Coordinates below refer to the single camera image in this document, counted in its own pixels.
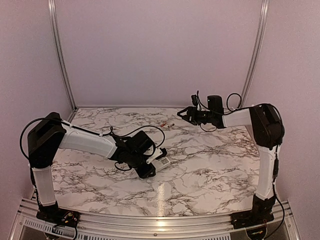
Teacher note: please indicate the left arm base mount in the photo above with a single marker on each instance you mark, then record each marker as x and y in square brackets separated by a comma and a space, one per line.
[59, 217]

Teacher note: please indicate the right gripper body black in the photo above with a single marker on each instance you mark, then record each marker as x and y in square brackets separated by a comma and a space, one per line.
[199, 118]

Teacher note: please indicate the white remote control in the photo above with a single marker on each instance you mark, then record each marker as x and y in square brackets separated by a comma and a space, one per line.
[161, 164]

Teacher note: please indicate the right aluminium frame post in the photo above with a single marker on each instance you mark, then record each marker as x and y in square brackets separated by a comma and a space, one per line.
[258, 42]

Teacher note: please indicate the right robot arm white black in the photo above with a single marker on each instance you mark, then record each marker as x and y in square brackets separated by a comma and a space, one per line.
[268, 132]

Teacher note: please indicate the front aluminium rail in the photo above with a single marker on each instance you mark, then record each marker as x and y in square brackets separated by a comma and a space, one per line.
[98, 226]

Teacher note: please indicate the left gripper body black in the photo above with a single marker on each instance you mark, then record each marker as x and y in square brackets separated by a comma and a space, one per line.
[134, 162]

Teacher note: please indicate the aluminium frame post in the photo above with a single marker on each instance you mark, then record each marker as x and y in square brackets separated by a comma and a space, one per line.
[258, 42]
[59, 52]

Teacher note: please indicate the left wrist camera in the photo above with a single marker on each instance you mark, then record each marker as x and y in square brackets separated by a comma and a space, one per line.
[158, 154]

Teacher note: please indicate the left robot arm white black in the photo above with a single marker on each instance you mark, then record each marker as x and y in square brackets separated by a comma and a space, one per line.
[52, 133]

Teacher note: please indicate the left aluminium frame post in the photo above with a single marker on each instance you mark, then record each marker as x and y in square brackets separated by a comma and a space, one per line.
[59, 52]

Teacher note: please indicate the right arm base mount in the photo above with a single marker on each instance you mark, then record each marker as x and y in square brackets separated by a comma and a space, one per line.
[256, 216]

